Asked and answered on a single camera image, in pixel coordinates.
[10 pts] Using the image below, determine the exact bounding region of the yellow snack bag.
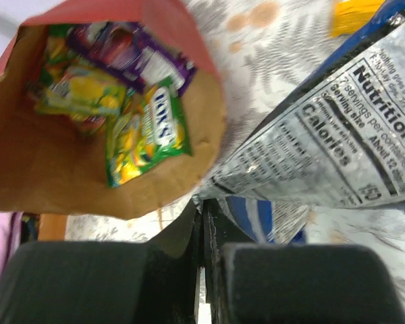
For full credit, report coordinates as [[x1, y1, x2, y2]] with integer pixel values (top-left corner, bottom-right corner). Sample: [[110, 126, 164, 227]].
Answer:
[[329, 0, 384, 38]]

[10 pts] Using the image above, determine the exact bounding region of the blue silver chips bag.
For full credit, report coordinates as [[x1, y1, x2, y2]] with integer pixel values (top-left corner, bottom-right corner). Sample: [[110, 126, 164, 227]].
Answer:
[[194, 1, 405, 243]]

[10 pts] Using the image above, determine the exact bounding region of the purple candy bag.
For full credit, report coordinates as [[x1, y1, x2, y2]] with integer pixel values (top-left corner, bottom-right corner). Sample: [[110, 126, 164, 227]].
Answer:
[[66, 22, 196, 95]]

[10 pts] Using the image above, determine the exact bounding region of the yellow green candy bag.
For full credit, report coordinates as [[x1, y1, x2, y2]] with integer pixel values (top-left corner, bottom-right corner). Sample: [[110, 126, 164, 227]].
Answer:
[[30, 65, 134, 134]]

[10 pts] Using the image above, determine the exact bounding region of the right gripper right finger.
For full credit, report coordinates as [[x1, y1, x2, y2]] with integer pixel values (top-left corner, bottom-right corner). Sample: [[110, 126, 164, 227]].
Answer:
[[202, 200, 405, 323]]

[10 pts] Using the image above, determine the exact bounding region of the red paper bag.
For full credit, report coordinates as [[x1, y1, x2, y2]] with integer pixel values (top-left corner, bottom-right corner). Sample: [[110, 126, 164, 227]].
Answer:
[[0, 1, 226, 219]]

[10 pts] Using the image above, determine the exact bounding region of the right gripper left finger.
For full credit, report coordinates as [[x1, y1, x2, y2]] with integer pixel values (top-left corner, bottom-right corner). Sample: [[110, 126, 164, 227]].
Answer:
[[0, 203, 202, 323]]

